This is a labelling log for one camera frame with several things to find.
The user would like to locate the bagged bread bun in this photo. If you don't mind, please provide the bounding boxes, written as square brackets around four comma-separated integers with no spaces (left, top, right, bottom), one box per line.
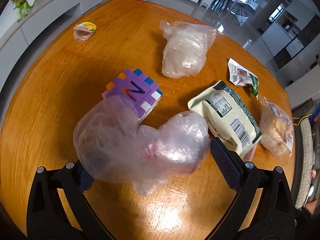
[258,95,294,159]

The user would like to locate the green sofa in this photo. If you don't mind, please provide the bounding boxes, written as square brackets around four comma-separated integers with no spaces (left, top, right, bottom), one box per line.
[291,99,319,212]

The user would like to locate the white cabinet with calendar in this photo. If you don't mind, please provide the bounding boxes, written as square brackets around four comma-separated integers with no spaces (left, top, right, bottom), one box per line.
[274,15,319,69]

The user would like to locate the green cream snack packet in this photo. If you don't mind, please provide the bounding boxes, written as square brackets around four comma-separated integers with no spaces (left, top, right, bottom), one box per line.
[188,80,262,158]

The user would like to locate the white shelf cabinet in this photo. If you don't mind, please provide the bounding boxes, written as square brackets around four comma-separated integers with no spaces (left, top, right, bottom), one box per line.
[1,0,80,87]

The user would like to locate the bag of pink rubber bands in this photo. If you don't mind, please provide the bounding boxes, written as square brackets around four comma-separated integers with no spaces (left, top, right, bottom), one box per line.
[73,95,209,196]

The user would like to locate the open grey umbrella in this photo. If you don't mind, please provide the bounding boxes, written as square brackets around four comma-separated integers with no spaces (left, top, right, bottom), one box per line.
[228,1,255,26]

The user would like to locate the quilted beige sofa cover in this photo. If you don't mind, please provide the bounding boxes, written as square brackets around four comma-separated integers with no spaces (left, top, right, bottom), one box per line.
[295,118,314,209]

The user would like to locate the yellow cord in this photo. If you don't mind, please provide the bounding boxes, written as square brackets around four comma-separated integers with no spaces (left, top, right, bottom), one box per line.
[292,113,313,127]

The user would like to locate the clear bag white contents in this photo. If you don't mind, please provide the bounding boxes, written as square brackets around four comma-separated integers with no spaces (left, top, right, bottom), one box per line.
[159,21,217,79]

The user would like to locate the torn green white wrapper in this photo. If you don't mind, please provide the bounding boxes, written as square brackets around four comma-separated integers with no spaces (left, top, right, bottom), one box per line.
[228,59,259,98]

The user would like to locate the blue snack bag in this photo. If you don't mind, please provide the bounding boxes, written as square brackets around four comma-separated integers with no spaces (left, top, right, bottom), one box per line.
[309,101,320,129]

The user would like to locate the small jelly cup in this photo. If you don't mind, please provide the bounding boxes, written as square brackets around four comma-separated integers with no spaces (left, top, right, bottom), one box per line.
[73,22,97,42]

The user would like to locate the green toy dinosaur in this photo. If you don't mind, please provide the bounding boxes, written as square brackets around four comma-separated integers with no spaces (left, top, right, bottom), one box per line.
[11,0,36,22]

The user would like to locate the purple puzzle cube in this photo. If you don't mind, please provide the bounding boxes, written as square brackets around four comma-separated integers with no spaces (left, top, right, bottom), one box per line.
[102,69,163,123]

